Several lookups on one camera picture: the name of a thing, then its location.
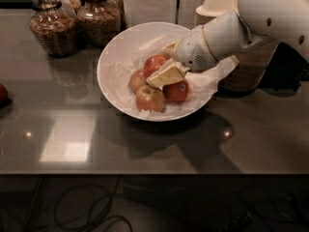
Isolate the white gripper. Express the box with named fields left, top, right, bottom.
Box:
left=146, top=25, right=218, bottom=88

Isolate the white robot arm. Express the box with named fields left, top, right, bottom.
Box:
left=147, top=0, right=309, bottom=88

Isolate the right red apple with sticker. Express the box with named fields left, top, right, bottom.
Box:
left=163, top=79, right=189, bottom=102

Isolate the left yellow-red apple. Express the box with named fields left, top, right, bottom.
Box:
left=129, top=69, right=146, bottom=93

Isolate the yellow-red apple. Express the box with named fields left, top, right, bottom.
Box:
left=129, top=69, right=146, bottom=93
left=135, top=85, right=165, bottom=112

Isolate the white bowl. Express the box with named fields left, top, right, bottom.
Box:
left=98, top=22, right=219, bottom=122

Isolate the front yellow-red apple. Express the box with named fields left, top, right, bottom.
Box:
left=135, top=85, right=165, bottom=112

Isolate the white paper liner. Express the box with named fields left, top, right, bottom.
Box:
left=98, top=34, right=239, bottom=122

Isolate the rear stack of paper bowls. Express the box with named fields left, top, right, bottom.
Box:
left=195, top=0, right=238, bottom=25

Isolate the stack of paper bowls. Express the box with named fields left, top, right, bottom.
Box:
left=219, top=40, right=279, bottom=93
left=195, top=0, right=238, bottom=25

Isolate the front stack of paper bowls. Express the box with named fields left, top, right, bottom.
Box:
left=219, top=40, right=279, bottom=93

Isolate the right glass granola jar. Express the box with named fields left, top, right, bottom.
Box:
left=77, top=0, right=121, bottom=47

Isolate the glass granola jar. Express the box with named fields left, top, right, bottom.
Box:
left=77, top=0, right=121, bottom=47
left=29, top=0, right=78, bottom=57

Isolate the left glass granola jar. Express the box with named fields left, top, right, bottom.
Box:
left=29, top=0, right=78, bottom=57

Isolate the black cable on floor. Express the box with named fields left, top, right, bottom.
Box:
left=18, top=175, right=134, bottom=232

